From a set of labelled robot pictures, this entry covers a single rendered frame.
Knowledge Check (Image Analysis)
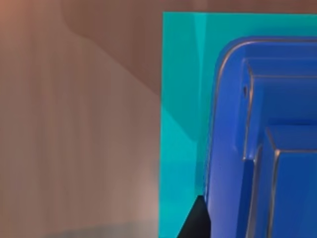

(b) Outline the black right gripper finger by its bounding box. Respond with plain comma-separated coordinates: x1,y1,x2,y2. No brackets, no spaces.
176,195,213,238

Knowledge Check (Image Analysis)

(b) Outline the blue plastic bin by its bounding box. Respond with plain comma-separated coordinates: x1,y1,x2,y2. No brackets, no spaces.
202,36,317,238

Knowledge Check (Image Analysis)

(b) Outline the teal mat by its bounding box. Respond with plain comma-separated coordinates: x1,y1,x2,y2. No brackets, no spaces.
158,11,317,238

